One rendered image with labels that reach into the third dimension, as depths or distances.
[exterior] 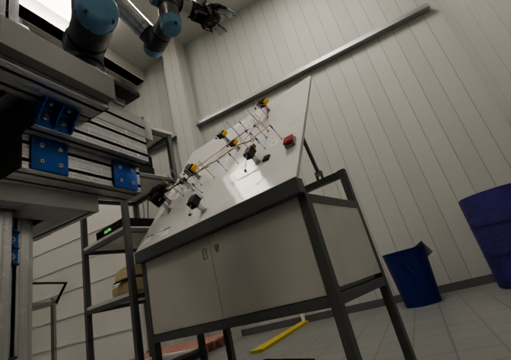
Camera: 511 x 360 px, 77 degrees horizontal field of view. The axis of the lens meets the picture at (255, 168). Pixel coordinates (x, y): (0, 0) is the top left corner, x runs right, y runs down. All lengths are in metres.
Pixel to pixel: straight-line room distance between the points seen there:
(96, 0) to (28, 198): 0.58
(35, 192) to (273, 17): 5.28
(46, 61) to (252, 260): 1.08
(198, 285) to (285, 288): 0.52
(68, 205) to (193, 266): 0.90
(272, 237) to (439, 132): 3.33
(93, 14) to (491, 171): 4.04
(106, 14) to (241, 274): 1.13
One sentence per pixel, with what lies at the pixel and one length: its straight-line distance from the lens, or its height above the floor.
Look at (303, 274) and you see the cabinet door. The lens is 1.35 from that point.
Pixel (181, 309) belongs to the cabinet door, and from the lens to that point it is 1.86.
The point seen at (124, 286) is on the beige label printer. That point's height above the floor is 0.71.
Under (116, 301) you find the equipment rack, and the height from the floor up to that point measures 0.64.
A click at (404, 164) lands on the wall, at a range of 4.33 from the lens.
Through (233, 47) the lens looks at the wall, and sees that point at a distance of 5.98.
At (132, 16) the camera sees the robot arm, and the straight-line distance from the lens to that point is 1.42.
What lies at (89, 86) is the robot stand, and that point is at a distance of 0.87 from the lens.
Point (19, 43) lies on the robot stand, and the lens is 0.82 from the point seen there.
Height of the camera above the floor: 0.47
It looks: 21 degrees up
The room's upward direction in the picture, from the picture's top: 15 degrees counter-clockwise
